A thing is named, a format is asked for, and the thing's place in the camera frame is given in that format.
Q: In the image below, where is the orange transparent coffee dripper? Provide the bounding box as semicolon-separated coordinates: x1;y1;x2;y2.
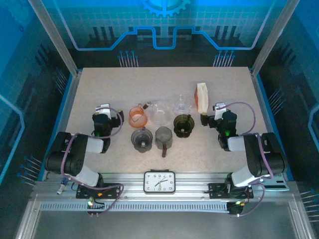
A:
128;106;149;128

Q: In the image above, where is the olive green coffee dripper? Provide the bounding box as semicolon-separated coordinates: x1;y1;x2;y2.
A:
173;114;195;138

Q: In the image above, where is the clear glass coffee dripper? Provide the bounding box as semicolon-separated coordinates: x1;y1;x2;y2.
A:
172;94;193;113

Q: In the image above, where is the clear glass carafe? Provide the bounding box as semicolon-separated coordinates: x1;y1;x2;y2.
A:
142;100;172;126

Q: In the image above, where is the grey faceted dripper wooden handle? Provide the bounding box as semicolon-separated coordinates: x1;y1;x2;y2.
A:
155;126;173;158

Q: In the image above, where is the smoke grey coffee dripper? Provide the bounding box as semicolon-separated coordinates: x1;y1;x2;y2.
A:
131;126;154;153

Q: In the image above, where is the blue table side strip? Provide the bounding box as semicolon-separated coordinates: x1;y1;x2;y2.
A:
44;72;81;180
254;72;293;180

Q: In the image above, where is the white analog clock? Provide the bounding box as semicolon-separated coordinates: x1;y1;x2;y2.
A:
144;170;176;194

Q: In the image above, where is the white calculator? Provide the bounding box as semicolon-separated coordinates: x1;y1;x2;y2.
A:
259;173;291;192

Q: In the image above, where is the black controller box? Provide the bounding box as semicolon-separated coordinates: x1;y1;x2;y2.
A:
226;200;247;218
85;196;106;218

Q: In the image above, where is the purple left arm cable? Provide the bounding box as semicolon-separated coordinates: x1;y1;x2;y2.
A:
60;106;125;217

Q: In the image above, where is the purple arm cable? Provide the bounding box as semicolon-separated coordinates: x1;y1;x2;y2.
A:
60;106;125;217
216;101;275;218

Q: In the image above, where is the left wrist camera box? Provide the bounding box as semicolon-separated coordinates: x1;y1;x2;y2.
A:
95;104;111;118

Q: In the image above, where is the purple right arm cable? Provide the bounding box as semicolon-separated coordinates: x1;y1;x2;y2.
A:
216;101;275;218

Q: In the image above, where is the aluminium mounting rail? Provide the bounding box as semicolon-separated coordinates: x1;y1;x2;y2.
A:
34;171;297;201

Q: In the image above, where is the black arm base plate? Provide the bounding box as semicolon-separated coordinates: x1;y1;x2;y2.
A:
75;182;123;200
207;182;254;200

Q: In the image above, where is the aluminium frame post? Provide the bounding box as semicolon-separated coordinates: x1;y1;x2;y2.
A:
250;0;301;77
26;0;81;77

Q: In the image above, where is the slotted grey cable duct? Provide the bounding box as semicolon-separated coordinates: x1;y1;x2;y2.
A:
39;201;231;213

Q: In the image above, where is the aluminium front frame rail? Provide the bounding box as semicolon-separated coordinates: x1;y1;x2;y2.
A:
289;194;315;239
14;199;42;239

